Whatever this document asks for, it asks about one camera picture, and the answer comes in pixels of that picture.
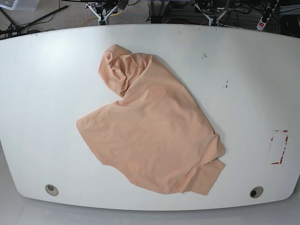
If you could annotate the white power strip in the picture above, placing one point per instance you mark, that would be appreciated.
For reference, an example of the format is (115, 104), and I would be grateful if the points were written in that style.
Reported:
(267, 13)

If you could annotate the left table cable grommet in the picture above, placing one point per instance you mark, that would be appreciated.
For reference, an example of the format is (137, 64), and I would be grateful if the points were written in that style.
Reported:
(51, 190)

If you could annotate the red tape rectangle marking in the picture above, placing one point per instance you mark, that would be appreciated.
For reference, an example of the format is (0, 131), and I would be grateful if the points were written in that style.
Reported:
(278, 145)

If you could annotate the white arm base frame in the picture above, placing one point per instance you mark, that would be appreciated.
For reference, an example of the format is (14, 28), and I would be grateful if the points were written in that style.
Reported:
(214, 17)
(102, 10)

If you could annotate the clear plastic storage box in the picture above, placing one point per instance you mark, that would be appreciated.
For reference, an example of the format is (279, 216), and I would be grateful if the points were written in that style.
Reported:
(23, 5)

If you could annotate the table cable grommet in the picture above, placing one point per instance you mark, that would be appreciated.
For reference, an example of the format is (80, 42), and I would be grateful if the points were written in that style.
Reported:
(51, 190)
(256, 192)

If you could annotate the right table cable grommet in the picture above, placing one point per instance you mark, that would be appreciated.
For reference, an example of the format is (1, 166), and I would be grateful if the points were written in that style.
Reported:
(256, 192)

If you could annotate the peach T-shirt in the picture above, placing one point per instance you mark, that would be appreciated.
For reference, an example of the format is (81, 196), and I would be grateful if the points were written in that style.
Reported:
(156, 135)

